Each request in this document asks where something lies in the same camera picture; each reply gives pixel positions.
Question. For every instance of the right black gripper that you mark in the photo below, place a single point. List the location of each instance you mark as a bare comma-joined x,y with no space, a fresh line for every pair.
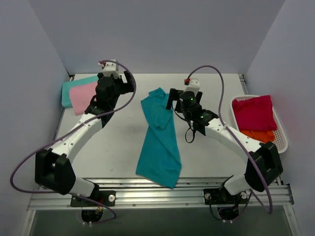
173,96

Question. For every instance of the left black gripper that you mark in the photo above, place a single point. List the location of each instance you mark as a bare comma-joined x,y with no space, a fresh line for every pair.
123,85

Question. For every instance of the teal t-shirt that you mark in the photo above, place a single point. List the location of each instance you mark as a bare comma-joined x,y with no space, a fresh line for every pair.
159,160

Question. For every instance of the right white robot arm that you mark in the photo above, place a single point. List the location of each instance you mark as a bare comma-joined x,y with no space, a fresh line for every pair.
263,163

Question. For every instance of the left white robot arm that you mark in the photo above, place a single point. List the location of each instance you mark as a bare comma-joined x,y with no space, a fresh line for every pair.
53,165

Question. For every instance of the pink folded t-shirt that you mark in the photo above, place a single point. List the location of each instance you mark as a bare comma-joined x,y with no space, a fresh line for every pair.
80,97

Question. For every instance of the magenta t-shirt in basket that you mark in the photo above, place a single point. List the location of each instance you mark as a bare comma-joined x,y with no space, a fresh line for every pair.
254,114

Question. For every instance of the orange t-shirt in basket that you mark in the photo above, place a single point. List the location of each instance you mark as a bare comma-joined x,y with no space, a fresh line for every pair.
263,136

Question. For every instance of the white perforated plastic basket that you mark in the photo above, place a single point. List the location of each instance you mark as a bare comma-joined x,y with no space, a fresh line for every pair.
280,138

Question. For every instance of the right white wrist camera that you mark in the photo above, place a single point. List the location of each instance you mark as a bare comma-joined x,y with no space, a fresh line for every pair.
192,84

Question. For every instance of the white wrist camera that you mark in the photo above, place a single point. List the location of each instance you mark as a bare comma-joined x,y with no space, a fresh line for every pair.
109,68
192,84

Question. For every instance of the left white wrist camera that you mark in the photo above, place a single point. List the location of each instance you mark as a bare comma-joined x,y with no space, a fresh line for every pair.
109,68

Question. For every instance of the aluminium mounting rail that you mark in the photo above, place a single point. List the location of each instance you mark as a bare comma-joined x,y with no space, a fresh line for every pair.
142,193

